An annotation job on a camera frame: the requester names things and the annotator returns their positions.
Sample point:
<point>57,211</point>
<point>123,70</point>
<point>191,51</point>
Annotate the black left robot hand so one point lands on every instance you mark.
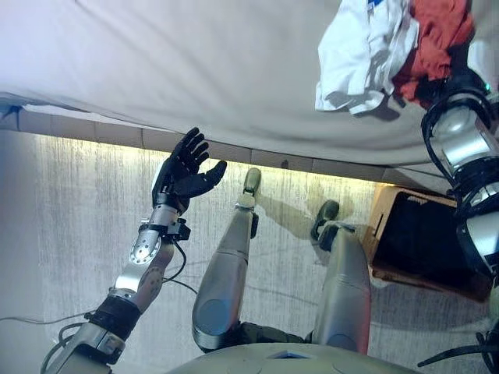
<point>187,175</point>

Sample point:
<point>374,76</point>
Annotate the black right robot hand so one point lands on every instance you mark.
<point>430,91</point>

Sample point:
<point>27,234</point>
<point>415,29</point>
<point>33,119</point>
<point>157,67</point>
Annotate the orange garment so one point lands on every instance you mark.
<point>436,39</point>

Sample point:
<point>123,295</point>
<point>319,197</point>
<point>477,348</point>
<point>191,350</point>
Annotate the white garment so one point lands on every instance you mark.
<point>358,50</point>

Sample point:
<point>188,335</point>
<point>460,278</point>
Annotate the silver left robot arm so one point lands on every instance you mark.
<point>146,253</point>

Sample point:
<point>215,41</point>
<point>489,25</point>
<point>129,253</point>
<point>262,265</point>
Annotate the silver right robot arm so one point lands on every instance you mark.
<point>458,128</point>

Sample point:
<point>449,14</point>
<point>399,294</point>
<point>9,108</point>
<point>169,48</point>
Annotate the white bed sheet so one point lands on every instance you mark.
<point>156,58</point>

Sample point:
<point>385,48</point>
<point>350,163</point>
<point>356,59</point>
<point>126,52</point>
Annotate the brown wooden basket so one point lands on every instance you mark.
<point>379,220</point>

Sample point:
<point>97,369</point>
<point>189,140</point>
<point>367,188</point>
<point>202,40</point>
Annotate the silver left robot leg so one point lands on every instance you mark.
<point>226,269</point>

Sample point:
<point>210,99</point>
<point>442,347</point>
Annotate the silver robot leg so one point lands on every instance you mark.
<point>226,269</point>
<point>347,280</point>

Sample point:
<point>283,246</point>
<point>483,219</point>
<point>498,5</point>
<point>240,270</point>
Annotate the whitish streaked rug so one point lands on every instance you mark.
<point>78,202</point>

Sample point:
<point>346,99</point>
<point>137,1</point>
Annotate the silver right robot leg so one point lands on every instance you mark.
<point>347,280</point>

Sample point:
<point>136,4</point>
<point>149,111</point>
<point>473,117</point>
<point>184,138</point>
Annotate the grey robot torso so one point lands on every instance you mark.
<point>253,362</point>

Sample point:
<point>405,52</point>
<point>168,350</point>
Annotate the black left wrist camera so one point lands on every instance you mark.
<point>180,230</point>

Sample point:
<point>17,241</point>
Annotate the beige tiled bed frame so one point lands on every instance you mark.
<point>117,130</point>

